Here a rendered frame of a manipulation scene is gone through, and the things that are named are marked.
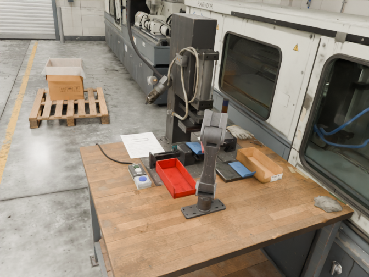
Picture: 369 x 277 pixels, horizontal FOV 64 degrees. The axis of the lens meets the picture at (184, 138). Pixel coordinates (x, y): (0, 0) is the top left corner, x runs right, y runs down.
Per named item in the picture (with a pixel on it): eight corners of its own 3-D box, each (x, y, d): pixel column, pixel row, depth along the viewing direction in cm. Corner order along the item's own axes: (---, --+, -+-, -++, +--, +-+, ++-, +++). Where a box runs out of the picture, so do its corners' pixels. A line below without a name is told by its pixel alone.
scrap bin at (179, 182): (173, 199, 137) (174, 188, 135) (155, 170, 157) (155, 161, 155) (196, 193, 142) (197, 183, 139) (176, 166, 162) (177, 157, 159)
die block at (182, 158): (183, 166, 163) (184, 154, 160) (176, 158, 171) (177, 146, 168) (214, 160, 171) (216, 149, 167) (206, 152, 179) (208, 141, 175)
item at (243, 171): (244, 178, 153) (245, 173, 152) (228, 164, 165) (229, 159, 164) (255, 176, 156) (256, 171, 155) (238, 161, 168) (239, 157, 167)
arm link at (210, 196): (197, 177, 130) (195, 184, 126) (217, 181, 129) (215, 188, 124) (196, 189, 133) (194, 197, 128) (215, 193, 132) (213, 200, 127)
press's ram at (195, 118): (185, 139, 154) (190, 83, 141) (167, 119, 175) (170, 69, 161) (216, 134, 161) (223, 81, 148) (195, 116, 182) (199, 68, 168)
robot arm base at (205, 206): (180, 194, 128) (188, 205, 122) (221, 186, 136) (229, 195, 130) (179, 209, 131) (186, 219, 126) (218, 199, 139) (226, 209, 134)
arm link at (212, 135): (200, 183, 134) (206, 122, 115) (214, 187, 133) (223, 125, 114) (197, 193, 129) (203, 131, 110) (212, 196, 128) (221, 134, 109)
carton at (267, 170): (262, 184, 154) (264, 172, 151) (235, 160, 174) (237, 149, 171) (280, 180, 159) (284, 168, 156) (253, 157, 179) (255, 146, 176)
